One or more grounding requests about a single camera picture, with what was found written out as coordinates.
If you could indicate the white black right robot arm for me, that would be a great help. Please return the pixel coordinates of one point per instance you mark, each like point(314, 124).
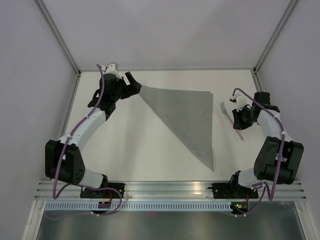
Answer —
point(279, 157)

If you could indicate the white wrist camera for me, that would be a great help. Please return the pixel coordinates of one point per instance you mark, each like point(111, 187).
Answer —
point(239, 100)
point(112, 68)

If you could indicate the pink handled fork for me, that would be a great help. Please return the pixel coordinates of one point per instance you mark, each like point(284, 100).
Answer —
point(224, 111)

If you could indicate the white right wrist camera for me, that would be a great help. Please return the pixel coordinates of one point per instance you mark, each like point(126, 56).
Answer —
point(239, 100)

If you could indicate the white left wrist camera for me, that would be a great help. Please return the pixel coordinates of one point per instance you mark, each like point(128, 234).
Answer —
point(112, 68)

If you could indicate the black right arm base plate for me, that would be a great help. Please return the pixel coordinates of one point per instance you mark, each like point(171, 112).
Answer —
point(227, 191)

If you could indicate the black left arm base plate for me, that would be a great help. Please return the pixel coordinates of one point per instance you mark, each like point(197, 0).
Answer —
point(104, 194)

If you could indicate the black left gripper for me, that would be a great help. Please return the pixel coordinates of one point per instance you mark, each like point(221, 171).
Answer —
point(133, 88)

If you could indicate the aluminium frame rail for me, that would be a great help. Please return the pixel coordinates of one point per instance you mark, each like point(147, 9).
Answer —
point(166, 190)

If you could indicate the white slotted cable duct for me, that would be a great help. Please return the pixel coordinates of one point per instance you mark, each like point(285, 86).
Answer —
point(154, 206)

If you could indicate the grey cloth napkin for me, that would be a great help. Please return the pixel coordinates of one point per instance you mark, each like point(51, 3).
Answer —
point(188, 114)

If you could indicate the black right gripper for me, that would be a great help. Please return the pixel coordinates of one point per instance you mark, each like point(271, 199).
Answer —
point(238, 124)

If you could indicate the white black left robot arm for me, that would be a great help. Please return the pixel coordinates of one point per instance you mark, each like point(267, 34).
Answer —
point(63, 157)

